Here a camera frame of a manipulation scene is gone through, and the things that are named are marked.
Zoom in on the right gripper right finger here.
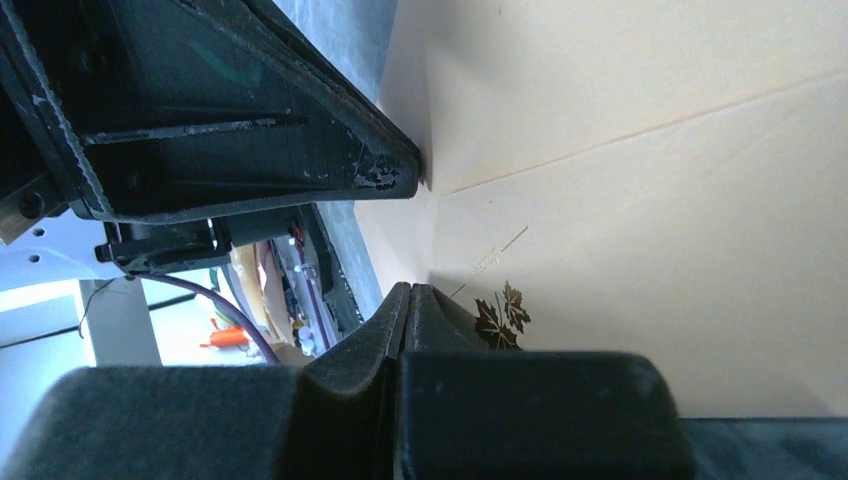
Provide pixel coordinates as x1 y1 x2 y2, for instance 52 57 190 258
396 284 696 479

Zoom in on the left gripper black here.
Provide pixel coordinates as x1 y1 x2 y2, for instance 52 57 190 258
1 1 422 275

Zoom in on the brown paper envelope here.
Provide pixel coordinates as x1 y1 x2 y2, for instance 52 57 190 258
355 1 847 417

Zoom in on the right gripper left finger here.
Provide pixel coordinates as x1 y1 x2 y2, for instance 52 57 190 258
1 283 411 479

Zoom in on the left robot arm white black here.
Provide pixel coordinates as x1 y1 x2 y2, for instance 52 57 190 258
1 1 422 290

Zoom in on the orange object in background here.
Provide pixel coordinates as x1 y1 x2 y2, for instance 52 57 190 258
199 318 250 349

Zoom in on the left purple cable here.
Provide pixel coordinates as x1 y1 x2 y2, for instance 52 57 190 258
132 272 283 366

